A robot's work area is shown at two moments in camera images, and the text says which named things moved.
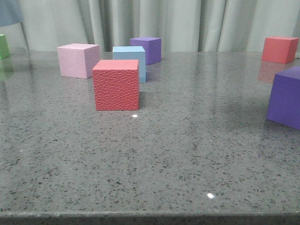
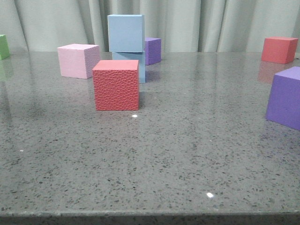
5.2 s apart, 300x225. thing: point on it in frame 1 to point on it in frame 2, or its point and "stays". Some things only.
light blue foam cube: x=132 y=53 stays
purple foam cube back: x=152 y=46 stays
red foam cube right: x=280 y=49 stays
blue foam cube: x=11 y=12 to x=126 y=33
